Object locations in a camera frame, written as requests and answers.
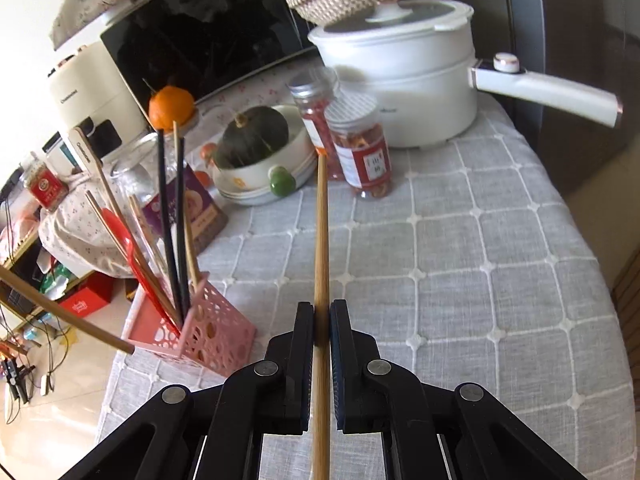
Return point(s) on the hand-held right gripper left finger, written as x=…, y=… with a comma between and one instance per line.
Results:
x=307, y=360

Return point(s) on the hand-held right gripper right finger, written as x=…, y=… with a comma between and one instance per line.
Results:
x=337, y=360

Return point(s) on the pink perforated utensil holder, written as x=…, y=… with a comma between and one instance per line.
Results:
x=215, y=332

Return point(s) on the black chopstick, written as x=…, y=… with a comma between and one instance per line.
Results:
x=165, y=210
x=181, y=200

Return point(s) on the red plastic spoon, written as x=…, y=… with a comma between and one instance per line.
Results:
x=120, y=235

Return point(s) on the grey checked tablecloth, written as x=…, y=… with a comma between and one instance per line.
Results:
x=450, y=260

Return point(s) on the clear jar purple label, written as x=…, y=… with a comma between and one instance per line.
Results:
x=205, y=210

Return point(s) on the clear jar red label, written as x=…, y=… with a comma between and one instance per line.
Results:
x=360, y=160

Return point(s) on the small red tomato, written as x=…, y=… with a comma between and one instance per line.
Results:
x=202, y=178
x=209, y=154

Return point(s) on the red box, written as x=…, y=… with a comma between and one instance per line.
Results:
x=85, y=300

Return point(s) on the green pumpkin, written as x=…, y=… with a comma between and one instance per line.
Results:
x=255, y=135

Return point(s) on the tall jar of red berries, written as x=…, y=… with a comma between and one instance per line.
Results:
x=312, y=120

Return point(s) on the long thin bamboo stick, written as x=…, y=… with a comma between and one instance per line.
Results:
x=112, y=200

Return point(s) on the white power adapter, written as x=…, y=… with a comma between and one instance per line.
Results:
x=47, y=384

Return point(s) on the white electric pot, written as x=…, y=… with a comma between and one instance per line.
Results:
x=400, y=85

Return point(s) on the orange fruit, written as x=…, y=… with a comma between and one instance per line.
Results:
x=170, y=107

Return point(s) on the brown wooden furniture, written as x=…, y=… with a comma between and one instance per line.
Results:
x=627, y=290

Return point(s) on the beige printed paddle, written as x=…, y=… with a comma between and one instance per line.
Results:
x=85, y=150

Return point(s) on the small jar red label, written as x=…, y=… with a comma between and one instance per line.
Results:
x=47, y=190

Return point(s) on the black microwave oven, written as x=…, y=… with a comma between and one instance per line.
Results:
x=210, y=35

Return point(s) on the white kitchen appliance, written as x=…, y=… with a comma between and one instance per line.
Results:
x=85, y=90

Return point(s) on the grey refrigerator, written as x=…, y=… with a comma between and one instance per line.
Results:
x=575, y=20

